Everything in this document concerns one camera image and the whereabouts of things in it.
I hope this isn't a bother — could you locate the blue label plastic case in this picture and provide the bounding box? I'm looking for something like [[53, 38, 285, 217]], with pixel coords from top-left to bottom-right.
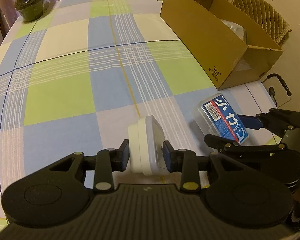
[[192, 93, 249, 144]]

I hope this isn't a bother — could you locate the white square plug adapter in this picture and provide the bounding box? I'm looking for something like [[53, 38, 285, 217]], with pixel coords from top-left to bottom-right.
[[128, 115, 168, 176]]

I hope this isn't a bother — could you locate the black cable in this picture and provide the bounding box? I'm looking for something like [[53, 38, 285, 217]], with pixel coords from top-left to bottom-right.
[[261, 73, 293, 106]]

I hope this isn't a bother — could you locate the silver foil pouch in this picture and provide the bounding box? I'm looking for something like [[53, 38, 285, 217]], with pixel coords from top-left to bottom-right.
[[221, 19, 247, 43]]

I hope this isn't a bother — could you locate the checked tablecloth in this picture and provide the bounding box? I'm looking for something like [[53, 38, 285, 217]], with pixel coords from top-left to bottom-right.
[[0, 0, 278, 228]]

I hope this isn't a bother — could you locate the brown cardboard box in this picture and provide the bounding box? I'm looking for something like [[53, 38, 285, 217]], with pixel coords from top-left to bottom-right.
[[160, 0, 283, 90]]

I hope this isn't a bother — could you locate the quilted gold chair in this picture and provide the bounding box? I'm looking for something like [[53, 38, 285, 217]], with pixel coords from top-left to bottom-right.
[[231, 0, 292, 46]]

